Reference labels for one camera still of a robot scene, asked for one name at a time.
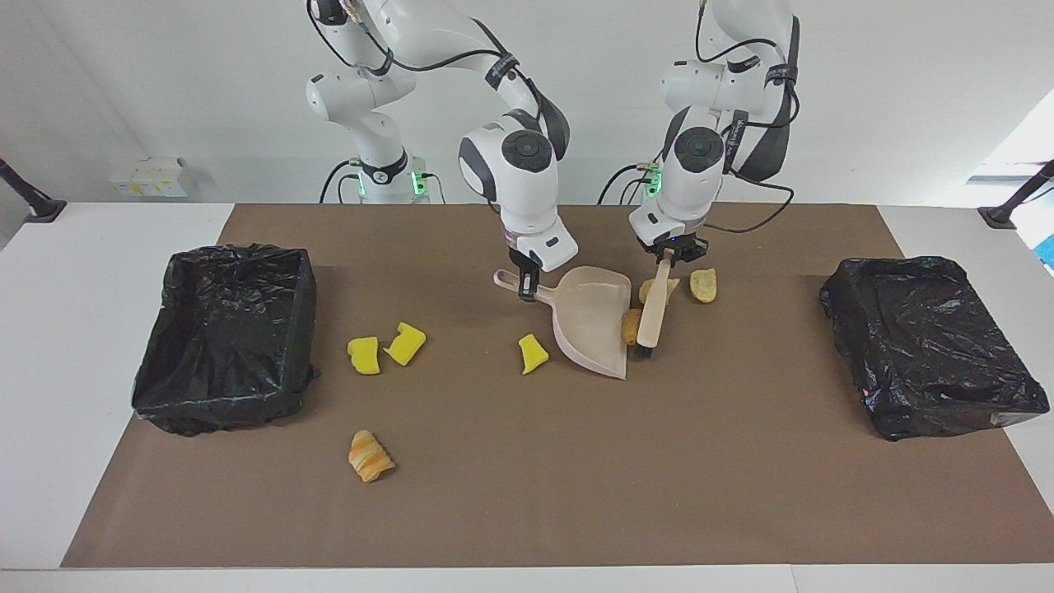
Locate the beige brush with black bristles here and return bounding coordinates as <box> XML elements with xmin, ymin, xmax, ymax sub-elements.
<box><xmin>632</xmin><ymin>259</ymin><xmax>674</xmax><ymax>359</ymax></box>

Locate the beige plastic dustpan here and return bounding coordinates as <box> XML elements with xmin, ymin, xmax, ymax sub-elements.
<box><xmin>493</xmin><ymin>266</ymin><xmax>633</xmax><ymax>381</ymax></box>

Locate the notched yellow sponge piece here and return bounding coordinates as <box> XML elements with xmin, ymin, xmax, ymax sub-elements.
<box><xmin>383</xmin><ymin>322</ymin><xmax>427</xmax><ymax>367</ymax></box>

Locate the striped orange croissant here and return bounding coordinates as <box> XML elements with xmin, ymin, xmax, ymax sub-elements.
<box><xmin>348</xmin><ymin>429</ymin><xmax>396</xmax><ymax>483</ymax></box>

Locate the bin lined with black bag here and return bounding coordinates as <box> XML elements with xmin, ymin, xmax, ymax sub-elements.
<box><xmin>819</xmin><ymin>255</ymin><xmax>1051</xmax><ymax>441</ymax></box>
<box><xmin>132</xmin><ymin>243</ymin><xmax>322</xmax><ymax>437</ymax></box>

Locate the brown table mat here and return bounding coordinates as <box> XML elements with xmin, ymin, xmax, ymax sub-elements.
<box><xmin>60</xmin><ymin>203</ymin><xmax>1054</xmax><ymax>569</ymax></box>

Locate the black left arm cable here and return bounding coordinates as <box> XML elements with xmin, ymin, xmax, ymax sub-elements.
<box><xmin>696</xmin><ymin>0</ymin><xmax>798</xmax><ymax>236</ymax></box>

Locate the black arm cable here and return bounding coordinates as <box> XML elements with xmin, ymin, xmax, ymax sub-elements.
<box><xmin>306</xmin><ymin>0</ymin><xmax>569</xmax><ymax>157</ymax></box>
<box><xmin>696</xmin><ymin>0</ymin><xmax>798</xmax><ymax>236</ymax></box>

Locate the black base cable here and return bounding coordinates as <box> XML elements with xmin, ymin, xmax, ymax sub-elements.
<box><xmin>596</xmin><ymin>163</ymin><xmax>660</xmax><ymax>205</ymax></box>
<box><xmin>319</xmin><ymin>159</ymin><xmax>363</xmax><ymax>204</ymax></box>

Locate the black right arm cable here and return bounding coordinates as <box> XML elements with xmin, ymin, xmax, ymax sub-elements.
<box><xmin>306</xmin><ymin>0</ymin><xmax>569</xmax><ymax>157</ymax></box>

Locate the black camera stand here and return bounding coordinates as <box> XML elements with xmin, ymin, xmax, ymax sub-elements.
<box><xmin>0</xmin><ymin>156</ymin><xmax>67</xmax><ymax>223</ymax></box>
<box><xmin>978</xmin><ymin>159</ymin><xmax>1054</xmax><ymax>230</ymax></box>

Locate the white wall socket box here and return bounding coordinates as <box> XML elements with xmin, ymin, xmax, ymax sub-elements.
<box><xmin>109</xmin><ymin>156</ymin><xmax>192</xmax><ymax>198</ymax></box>

